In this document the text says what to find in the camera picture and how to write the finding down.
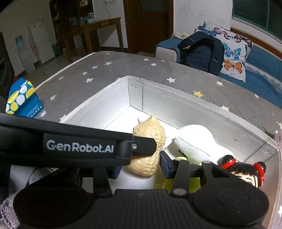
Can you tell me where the white refrigerator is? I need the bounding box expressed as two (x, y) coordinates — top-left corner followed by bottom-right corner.
(29, 20), (55, 64)

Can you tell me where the red-dress doll figurine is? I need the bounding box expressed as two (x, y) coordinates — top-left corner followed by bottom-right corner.
(219, 154), (266, 188)

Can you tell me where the grey knitted sleeve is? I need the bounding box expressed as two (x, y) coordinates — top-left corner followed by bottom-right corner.
(1, 168), (53, 229)

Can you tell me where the beige peanut toy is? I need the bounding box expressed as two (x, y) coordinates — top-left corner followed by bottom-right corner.
(127, 115), (166, 177)

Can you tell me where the dark wooden door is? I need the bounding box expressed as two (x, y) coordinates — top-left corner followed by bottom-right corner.
(123, 1), (173, 54)

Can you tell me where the green round toy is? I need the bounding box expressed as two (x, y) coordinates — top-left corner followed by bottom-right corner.
(155, 156), (201, 197)

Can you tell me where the grey star-pattern table mat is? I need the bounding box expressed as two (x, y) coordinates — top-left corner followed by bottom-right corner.
(36, 51), (281, 138)

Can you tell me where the butterfly print pillow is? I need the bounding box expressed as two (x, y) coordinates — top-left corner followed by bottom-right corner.
(195, 22), (253, 82)

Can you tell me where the dark blue backpack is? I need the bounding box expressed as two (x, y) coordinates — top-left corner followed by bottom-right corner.
(177, 32), (225, 76)

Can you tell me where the blue yellow tissue box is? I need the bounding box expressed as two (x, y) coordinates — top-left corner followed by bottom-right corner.
(6, 78), (43, 118)

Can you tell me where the water dispenser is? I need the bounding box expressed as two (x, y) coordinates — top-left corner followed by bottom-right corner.
(15, 35), (35, 73)

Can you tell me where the white plush toy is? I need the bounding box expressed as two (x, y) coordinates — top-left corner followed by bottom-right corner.
(162, 125), (234, 164)

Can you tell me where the white storage box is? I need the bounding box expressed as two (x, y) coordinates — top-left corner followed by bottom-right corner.
(61, 76), (281, 228)

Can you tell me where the blue sofa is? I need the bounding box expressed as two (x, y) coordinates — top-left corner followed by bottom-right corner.
(155, 37), (282, 111)

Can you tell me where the dark window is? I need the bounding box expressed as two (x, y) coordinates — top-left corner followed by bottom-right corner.
(232, 0), (282, 39)

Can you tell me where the wooden side table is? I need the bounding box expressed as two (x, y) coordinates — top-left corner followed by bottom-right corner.
(63, 17), (124, 63)

